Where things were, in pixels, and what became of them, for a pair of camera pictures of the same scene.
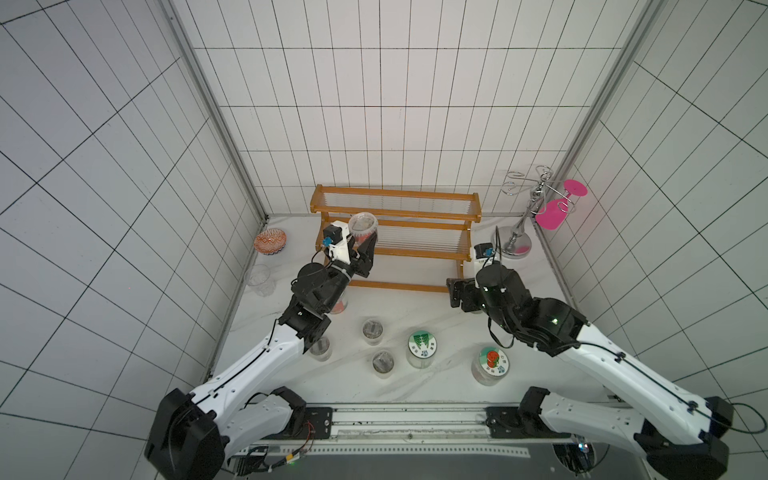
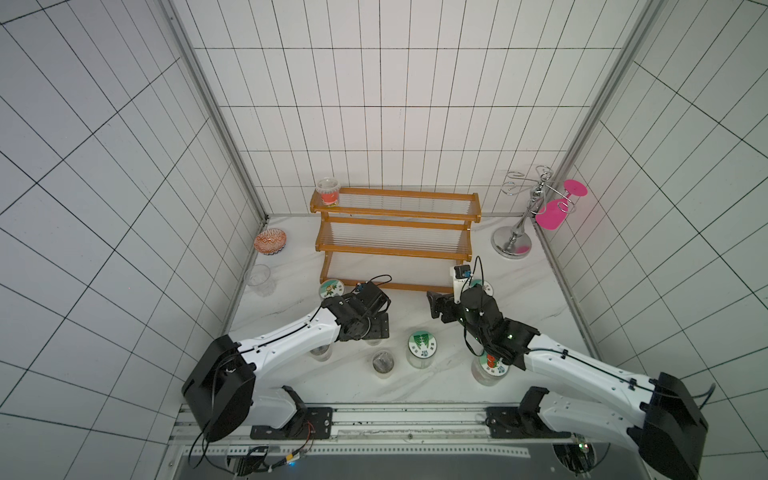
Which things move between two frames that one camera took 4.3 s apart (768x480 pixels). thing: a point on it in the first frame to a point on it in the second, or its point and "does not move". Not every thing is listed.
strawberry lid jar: (490, 365) does not move
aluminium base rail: (457, 429) does not move
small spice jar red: (321, 350) does not move
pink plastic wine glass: (552, 214) does not move
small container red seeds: (360, 226) to (329, 188)
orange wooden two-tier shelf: (423, 237) does not move
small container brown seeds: (383, 364) does not move
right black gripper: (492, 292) to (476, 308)
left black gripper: (364, 263) to (379, 328)
